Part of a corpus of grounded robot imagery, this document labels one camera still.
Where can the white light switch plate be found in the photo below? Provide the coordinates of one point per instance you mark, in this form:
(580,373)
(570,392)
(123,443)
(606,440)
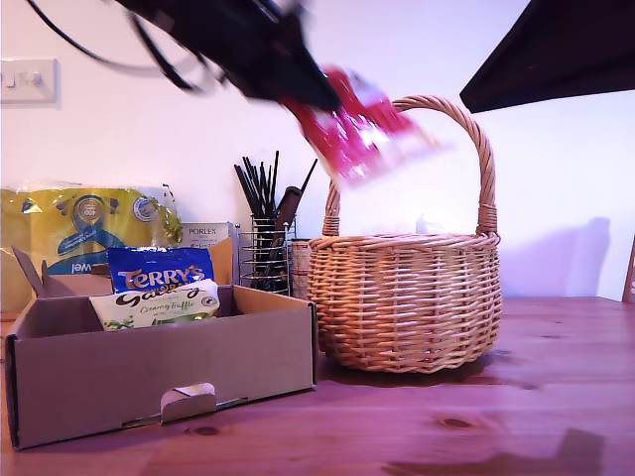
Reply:
(30,91)

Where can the white Galaxy truffle bag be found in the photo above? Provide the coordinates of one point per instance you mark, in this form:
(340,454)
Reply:
(149,310)

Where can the blue Terry's egg bag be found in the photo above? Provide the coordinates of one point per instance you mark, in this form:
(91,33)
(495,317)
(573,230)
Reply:
(149,258)

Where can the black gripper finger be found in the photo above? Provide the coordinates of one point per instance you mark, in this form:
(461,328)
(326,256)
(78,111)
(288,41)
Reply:
(297,74)
(570,49)

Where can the brown cardboard box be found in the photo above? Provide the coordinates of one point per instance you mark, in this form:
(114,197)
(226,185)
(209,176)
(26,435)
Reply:
(164,362)

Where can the white labelled tin can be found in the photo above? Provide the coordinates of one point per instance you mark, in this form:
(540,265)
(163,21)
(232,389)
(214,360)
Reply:
(300,270)

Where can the brown wooden chair back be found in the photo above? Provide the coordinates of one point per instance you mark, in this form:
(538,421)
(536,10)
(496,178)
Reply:
(630,277)

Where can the white Porlex box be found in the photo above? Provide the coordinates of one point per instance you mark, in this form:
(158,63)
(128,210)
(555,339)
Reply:
(208,233)

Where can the woven wicker basket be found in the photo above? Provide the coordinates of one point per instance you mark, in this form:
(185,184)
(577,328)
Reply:
(407,307)

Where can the red egg bag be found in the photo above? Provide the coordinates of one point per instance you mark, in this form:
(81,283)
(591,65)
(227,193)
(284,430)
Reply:
(357,139)

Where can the yellow paper towel pack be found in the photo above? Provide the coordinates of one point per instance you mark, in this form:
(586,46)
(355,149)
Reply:
(99,218)

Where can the black chopstick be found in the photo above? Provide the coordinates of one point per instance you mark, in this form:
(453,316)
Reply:
(244,192)
(252,187)
(263,191)
(274,183)
(307,174)

